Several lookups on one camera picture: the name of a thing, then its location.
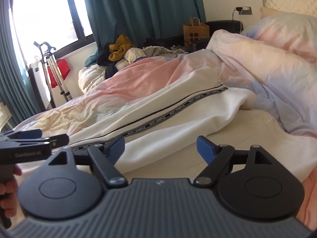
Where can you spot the white jacket with printed tape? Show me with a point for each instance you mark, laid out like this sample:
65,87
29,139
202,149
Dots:
173,119

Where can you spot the black cloth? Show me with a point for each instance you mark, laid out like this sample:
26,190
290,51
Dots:
106,59

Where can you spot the wall socket with charger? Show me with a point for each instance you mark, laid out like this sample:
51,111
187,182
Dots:
244,10

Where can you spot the red garment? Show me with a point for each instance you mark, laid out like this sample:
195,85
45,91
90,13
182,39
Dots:
60,72

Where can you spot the black nightstand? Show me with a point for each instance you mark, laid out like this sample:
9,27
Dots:
223,26

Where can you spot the brown paper bag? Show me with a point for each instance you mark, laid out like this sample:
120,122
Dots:
195,32

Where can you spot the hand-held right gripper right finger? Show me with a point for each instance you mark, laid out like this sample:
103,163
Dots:
204,149

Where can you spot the pastel pink duvet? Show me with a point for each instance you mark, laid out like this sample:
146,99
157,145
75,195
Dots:
161,72

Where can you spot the cream pillow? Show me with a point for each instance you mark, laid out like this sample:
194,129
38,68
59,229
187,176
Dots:
266,12

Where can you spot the white vanity desk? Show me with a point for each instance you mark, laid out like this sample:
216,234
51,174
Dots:
5,116

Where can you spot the yellow cloth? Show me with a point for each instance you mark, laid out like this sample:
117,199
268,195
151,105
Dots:
121,47

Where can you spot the pile of light clothes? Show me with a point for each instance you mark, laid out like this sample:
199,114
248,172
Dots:
148,54

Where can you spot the pastel pillow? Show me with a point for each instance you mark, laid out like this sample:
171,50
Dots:
284,29

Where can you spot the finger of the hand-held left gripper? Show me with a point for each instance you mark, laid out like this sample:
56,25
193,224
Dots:
27,133
55,140

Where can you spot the black framed white board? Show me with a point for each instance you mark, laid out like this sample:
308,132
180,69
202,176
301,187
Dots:
39,86

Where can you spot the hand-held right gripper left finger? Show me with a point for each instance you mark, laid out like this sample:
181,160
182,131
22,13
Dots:
117,145

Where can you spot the white puffy quilt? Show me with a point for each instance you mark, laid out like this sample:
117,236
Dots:
91,79

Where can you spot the person's left hand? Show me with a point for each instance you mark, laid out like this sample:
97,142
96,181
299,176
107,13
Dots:
11,191

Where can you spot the black framed window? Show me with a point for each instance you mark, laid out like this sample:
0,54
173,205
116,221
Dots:
44,12

